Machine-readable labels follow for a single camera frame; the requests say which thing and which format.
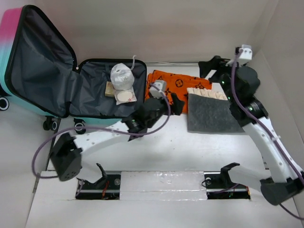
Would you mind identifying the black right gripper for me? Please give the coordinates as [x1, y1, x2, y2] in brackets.
[198, 55, 243, 103]

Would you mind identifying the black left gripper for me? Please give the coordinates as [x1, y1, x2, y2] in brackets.
[146, 93, 183, 129]

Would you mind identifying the orange patterned towel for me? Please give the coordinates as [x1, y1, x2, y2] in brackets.
[145, 70, 212, 114]

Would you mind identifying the grey cream frilled cushion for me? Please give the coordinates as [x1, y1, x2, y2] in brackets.
[187, 87, 245, 134]

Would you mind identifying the red-top clear zip bag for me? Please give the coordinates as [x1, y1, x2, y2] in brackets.
[114, 87, 137, 105]

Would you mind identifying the white drawstring pouch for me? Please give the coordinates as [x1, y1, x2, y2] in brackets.
[110, 55, 136, 91]

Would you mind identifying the small beige box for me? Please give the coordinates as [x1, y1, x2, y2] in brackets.
[104, 81, 116, 97]

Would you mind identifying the pink teal kids suitcase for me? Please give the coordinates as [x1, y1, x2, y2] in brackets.
[0, 5, 147, 134]

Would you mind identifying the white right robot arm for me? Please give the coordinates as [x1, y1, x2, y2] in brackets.
[199, 56, 304, 206]

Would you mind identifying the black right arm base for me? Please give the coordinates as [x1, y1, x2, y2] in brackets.
[201, 162, 251, 200]

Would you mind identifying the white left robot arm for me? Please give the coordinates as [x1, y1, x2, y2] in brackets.
[50, 93, 185, 188]

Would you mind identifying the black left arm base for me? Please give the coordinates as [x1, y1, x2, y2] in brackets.
[75, 163, 122, 200]

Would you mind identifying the white foam cover panel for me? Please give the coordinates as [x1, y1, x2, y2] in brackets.
[120, 171, 207, 201]

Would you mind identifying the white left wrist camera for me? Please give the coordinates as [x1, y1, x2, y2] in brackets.
[148, 80, 167, 99]

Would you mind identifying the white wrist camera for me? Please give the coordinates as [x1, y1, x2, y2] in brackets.
[148, 80, 167, 99]
[236, 44, 253, 65]

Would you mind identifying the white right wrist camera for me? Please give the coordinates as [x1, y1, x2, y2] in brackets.
[236, 44, 253, 65]

